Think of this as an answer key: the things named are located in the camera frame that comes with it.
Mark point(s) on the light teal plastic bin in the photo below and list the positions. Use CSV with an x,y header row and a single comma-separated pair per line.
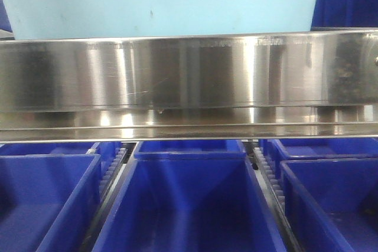
x,y
54,19

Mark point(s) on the white roller track middle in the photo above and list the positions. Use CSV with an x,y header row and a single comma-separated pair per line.
x,y
110,185

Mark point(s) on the white roller track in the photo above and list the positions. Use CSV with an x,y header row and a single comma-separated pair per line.
x,y
110,185
273,194

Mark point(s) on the steel shelf front beam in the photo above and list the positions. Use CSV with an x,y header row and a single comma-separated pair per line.
x,y
281,85

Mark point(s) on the blue bin rear centre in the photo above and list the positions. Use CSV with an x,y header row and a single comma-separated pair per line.
x,y
190,149

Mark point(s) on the blue bin below centre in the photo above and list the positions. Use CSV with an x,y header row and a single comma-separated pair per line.
x,y
190,205

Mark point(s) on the blue bin below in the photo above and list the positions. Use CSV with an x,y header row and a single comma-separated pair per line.
x,y
331,205
48,202
190,205

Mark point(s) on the blue bin rear right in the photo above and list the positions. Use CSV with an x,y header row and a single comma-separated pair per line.
x,y
277,150

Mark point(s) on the white roller track right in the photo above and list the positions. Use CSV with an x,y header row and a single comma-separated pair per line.
x,y
273,194

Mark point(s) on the blue bin rear left lower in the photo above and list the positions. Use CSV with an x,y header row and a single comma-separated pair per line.
x,y
106,150

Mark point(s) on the blue bin below left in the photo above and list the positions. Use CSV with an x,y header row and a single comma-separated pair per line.
x,y
48,202

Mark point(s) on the blue bin below right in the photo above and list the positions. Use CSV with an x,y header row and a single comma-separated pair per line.
x,y
331,205

